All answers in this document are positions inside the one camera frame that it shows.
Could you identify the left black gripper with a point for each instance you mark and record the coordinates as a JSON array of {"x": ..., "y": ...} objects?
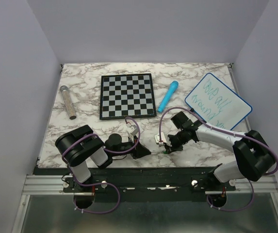
[{"x": 139, "y": 151}]

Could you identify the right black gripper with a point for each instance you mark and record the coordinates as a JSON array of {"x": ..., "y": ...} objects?
[{"x": 172, "y": 147}]

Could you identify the blue framed whiteboard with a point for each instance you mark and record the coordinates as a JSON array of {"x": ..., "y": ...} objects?
[{"x": 217, "y": 104}]

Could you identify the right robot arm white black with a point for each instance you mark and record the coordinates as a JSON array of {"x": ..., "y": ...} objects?
[{"x": 253, "y": 158}]

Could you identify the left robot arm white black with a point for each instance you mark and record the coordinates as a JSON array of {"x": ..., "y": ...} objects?
[{"x": 82, "y": 143}]

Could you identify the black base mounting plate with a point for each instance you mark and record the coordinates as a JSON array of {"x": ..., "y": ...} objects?
[{"x": 109, "y": 187}]

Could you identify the black white chessboard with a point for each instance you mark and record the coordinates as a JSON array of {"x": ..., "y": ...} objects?
[{"x": 127, "y": 95}]

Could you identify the light blue cylinder tube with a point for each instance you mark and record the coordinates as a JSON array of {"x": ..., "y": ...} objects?
[{"x": 172, "y": 88}]

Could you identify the glitter filled clear tube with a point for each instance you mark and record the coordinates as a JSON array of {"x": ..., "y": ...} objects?
[{"x": 68, "y": 102}]

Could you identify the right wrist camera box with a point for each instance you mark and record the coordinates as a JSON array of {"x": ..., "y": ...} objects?
[{"x": 161, "y": 139}]

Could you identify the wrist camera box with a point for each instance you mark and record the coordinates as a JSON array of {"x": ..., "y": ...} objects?
[
  {"x": 132, "y": 131},
  {"x": 161, "y": 139}
]

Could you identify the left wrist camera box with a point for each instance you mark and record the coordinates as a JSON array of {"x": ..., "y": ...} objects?
[{"x": 132, "y": 131}]

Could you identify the aluminium rail frame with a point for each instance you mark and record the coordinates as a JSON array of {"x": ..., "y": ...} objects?
[{"x": 44, "y": 208}]

